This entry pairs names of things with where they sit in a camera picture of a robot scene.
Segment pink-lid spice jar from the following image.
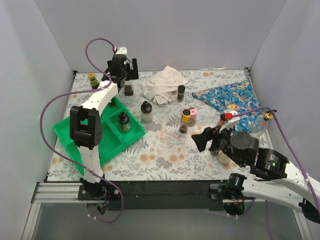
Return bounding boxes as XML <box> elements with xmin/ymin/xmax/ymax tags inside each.
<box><xmin>188</xmin><ymin>107</ymin><xmax>198</xmax><ymax>127</ymax></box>

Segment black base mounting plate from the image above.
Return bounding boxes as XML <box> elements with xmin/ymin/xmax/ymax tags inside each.
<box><xmin>77</xmin><ymin>180</ymin><xmax>229</xmax><ymax>211</ymax></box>

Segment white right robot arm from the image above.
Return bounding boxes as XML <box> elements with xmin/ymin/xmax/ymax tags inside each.
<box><xmin>191</xmin><ymin>126</ymin><xmax>320</xmax><ymax>223</ymax></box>

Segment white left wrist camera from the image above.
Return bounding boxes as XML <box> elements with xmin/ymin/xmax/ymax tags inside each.
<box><xmin>113</xmin><ymin>46</ymin><xmax>128</xmax><ymax>57</ymax></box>

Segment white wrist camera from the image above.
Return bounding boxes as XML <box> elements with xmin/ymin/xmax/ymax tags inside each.
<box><xmin>113</xmin><ymin>46</ymin><xmax>128</xmax><ymax>57</ymax></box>
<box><xmin>219</xmin><ymin>108</ymin><xmax>240</xmax><ymax>133</ymax></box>

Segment blue floral cloth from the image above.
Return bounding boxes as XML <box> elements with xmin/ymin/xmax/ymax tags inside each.
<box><xmin>192</xmin><ymin>81</ymin><xmax>265</xmax><ymax>133</ymax></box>

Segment green plastic organizer tray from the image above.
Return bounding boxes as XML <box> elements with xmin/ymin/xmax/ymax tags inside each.
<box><xmin>53</xmin><ymin>97</ymin><xmax>146</xmax><ymax>166</ymax></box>

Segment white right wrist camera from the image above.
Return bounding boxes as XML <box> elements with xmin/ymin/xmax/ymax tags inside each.
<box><xmin>219</xmin><ymin>108</ymin><xmax>240</xmax><ymax>133</ymax></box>

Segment yellow-lid white sauce bottle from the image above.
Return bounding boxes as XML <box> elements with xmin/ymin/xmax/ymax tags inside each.
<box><xmin>217</xmin><ymin>152</ymin><xmax>231</xmax><ymax>166</ymax></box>

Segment clear gold-spout oil bottle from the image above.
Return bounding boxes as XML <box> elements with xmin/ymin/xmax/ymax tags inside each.
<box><xmin>248</xmin><ymin>111</ymin><xmax>273</xmax><ymax>139</ymax></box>

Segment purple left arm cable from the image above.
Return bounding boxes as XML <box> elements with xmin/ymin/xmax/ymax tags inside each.
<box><xmin>39</xmin><ymin>37</ymin><xmax>125</xmax><ymax>224</ymax></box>

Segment red chili sauce bottle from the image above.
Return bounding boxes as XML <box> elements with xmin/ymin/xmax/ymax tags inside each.
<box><xmin>218</xmin><ymin>104</ymin><xmax>237</xmax><ymax>126</ymax></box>
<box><xmin>87</xmin><ymin>72</ymin><xmax>100</xmax><ymax>90</ymax></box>

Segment small black-cap spice jar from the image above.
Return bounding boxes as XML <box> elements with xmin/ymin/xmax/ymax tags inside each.
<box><xmin>117</xmin><ymin>112</ymin><xmax>131</xmax><ymax>133</ymax></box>

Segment white crumpled cloth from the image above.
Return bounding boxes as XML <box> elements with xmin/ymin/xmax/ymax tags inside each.
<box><xmin>141</xmin><ymin>66</ymin><xmax>188</xmax><ymax>105</ymax></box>

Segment black-lid seasoning shaker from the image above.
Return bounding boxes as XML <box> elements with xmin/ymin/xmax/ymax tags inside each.
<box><xmin>177</xmin><ymin>85</ymin><xmax>186</xmax><ymax>102</ymax></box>

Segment square jar dark sauce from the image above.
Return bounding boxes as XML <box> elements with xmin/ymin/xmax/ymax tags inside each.
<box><xmin>124</xmin><ymin>80</ymin><xmax>134</xmax><ymax>97</ymax></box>

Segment dark round-cap bottle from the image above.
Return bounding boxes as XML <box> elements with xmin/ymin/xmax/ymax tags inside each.
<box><xmin>210</xmin><ymin>150</ymin><xmax>220</xmax><ymax>157</ymax></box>

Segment black-cap white powder bottle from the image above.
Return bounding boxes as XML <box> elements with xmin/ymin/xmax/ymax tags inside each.
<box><xmin>140</xmin><ymin>101</ymin><xmax>154</xmax><ymax>123</ymax></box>

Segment gold-cap pepper grinder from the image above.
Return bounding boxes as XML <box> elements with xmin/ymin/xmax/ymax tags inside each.
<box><xmin>179</xmin><ymin>108</ymin><xmax>191</xmax><ymax>134</ymax></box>

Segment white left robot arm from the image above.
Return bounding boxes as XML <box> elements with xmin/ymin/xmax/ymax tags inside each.
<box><xmin>69</xmin><ymin>53</ymin><xmax>139</xmax><ymax>200</ymax></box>

